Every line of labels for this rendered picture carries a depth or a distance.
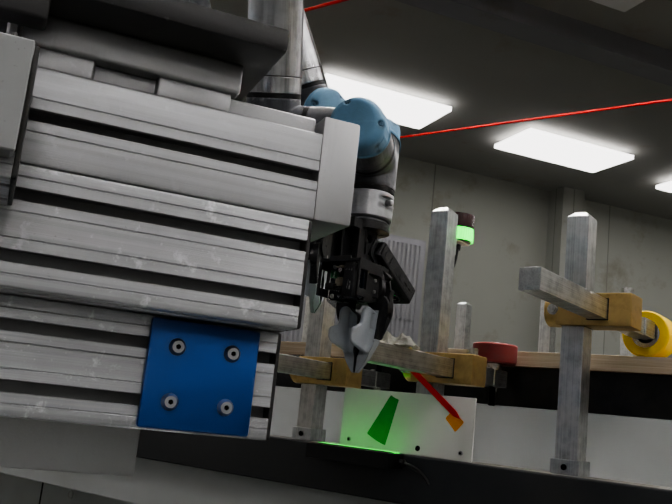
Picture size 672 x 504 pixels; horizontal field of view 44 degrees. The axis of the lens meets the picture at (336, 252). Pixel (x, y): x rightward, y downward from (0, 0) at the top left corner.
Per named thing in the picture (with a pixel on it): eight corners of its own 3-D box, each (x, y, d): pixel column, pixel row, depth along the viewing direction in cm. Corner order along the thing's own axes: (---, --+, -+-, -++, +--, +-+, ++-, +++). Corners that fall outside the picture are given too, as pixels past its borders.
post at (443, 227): (425, 490, 136) (449, 205, 145) (407, 487, 138) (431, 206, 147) (436, 490, 138) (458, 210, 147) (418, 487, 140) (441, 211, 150)
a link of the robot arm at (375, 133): (298, 147, 108) (314, 173, 119) (383, 151, 106) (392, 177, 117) (305, 90, 110) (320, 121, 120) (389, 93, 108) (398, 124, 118)
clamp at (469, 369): (471, 385, 134) (473, 353, 135) (400, 380, 142) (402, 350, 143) (487, 388, 138) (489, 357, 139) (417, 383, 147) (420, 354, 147)
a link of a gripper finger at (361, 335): (335, 368, 114) (342, 301, 116) (360, 373, 118) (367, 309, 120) (353, 369, 112) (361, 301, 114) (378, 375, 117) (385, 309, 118)
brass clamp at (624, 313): (629, 326, 120) (630, 291, 121) (541, 324, 128) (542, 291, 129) (643, 332, 125) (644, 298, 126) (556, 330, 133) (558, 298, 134)
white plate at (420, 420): (470, 462, 131) (475, 398, 133) (338, 444, 147) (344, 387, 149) (472, 462, 131) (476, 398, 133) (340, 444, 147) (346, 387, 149)
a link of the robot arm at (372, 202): (362, 204, 127) (407, 200, 122) (358, 233, 126) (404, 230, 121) (332, 190, 121) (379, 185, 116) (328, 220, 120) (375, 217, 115)
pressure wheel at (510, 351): (501, 405, 145) (506, 339, 147) (460, 402, 149) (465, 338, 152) (521, 409, 151) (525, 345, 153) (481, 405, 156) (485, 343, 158)
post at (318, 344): (309, 444, 152) (337, 190, 161) (294, 442, 154) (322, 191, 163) (321, 445, 154) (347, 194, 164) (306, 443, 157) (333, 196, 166)
